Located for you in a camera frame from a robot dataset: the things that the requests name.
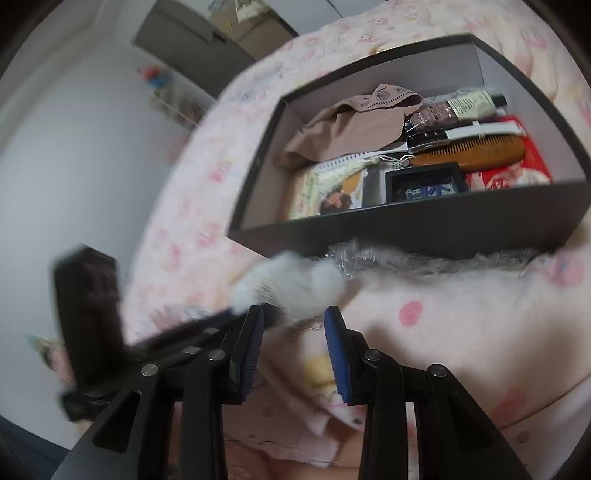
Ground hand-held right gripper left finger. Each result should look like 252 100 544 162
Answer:
51 305 265 480

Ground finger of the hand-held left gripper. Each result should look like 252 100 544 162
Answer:
124 307 287 365

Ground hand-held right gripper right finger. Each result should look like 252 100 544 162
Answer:
324 305 536 480

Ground black cardboard box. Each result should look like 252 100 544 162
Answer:
225 33 591 259

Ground brown cloth pouch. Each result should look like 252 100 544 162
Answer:
273 83 423 169

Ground brown tube with cream label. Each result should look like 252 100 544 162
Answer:
406 89 509 132

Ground person's pink pajamas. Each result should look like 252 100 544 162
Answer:
171 369 587 480

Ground pink cartoon printed blanket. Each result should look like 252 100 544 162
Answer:
122 0 591 444

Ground yellow green card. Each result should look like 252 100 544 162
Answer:
288 161 333 220

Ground small black tray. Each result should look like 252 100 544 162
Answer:
384 162 469 204

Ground white storage rack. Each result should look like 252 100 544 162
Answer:
150 80 204 130

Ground red and blue bags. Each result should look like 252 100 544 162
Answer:
139 65 169 90

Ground red envelope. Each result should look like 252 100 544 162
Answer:
464 115 552 190

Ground grey door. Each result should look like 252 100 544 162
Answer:
134 0 257 100

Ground brown cardboard box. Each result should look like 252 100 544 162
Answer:
208 0 301 58

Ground white wardrobe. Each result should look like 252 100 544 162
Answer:
277 0 393 35

